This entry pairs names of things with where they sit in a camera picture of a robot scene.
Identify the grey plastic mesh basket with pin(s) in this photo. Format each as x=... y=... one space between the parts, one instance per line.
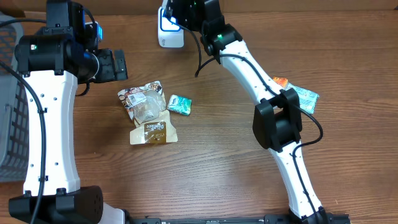
x=14 y=111

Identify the white barcode scanner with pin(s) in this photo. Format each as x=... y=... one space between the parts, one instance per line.
x=170 y=35

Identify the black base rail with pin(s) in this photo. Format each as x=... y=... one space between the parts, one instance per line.
x=267 y=219

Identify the mint green packet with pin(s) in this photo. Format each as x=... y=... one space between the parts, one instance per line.
x=308 y=99

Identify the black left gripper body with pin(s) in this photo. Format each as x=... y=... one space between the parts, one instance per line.
x=107 y=70

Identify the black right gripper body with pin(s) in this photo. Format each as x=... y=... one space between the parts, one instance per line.
x=194 y=23

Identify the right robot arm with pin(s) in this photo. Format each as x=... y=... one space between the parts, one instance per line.
x=277 y=122

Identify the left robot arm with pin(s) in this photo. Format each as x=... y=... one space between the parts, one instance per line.
x=51 y=65

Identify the orange tissue packet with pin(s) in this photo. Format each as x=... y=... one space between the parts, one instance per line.
x=283 y=82

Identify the small teal tissue packet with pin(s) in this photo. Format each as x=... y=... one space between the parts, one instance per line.
x=179 y=104

